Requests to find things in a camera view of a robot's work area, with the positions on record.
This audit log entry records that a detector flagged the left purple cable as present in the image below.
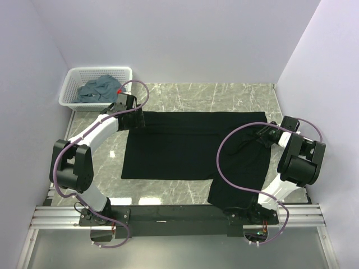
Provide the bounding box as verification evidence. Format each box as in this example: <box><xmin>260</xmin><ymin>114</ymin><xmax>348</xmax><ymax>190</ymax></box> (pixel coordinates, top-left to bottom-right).
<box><xmin>53</xmin><ymin>80</ymin><xmax>150</xmax><ymax>249</ymax></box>

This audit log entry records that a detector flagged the aluminium rail frame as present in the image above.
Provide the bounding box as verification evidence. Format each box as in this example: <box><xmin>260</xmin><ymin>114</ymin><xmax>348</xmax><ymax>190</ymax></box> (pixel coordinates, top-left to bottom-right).
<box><xmin>16</xmin><ymin>112</ymin><xmax>342</xmax><ymax>269</ymax></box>

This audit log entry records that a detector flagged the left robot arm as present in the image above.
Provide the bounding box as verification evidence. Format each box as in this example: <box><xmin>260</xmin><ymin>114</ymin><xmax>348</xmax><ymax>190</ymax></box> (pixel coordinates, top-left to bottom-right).
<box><xmin>49</xmin><ymin>93</ymin><xmax>145</xmax><ymax>225</ymax></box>

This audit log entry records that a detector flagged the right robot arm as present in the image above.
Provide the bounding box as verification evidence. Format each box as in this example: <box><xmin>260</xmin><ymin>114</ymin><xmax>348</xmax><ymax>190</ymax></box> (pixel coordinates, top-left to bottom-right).
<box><xmin>246</xmin><ymin>116</ymin><xmax>326</xmax><ymax>224</ymax></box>

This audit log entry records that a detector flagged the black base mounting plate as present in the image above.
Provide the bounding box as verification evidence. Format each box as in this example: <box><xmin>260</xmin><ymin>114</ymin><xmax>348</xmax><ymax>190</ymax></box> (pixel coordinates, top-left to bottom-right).
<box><xmin>78</xmin><ymin>204</ymin><xmax>280</xmax><ymax>243</ymax></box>

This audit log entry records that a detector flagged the grey blue t shirt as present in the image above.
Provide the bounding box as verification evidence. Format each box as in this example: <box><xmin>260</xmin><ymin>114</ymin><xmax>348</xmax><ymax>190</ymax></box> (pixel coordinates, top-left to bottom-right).
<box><xmin>72</xmin><ymin>75</ymin><xmax>122</xmax><ymax>103</ymax></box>

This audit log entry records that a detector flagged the black t shirt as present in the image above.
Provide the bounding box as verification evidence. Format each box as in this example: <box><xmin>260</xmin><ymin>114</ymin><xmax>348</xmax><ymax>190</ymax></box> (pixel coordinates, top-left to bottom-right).
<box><xmin>121</xmin><ymin>112</ymin><xmax>271</xmax><ymax>210</ymax></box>

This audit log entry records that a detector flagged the white plastic laundry basket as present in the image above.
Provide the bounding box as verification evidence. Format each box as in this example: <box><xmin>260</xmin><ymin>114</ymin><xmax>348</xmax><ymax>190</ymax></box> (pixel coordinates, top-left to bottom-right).
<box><xmin>58</xmin><ymin>66</ymin><xmax>133</xmax><ymax>112</ymax></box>

